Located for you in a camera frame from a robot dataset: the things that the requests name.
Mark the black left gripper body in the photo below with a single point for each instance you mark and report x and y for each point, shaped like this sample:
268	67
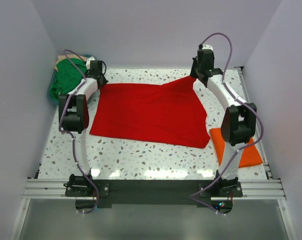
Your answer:
101	80

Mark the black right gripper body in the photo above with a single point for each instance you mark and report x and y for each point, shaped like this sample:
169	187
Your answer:
197	74

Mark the red t-shirt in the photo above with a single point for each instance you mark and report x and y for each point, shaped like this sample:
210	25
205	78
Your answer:
169	113

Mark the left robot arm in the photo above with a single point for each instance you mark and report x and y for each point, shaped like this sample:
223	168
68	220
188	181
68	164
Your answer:
74	120

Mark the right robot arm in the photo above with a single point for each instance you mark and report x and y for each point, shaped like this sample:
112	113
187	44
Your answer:
238	125

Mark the green t-shirt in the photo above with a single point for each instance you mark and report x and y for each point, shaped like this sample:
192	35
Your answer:
66	79

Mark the beige t-shirt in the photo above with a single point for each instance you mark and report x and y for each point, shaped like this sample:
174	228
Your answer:
71	56

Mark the blue plastic basket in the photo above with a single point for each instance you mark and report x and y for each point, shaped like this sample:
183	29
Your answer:
52	101

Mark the orange folded t-shirt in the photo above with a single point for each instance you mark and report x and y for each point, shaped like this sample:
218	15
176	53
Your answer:
250	156

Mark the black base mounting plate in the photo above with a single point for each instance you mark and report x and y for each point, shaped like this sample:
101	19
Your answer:
151	192

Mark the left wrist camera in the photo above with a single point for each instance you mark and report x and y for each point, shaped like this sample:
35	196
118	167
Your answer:
88	61

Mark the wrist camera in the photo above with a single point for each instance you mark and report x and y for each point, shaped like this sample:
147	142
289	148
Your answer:
205	47
88	61

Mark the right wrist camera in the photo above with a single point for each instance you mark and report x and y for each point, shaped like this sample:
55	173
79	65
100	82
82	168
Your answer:
205	47

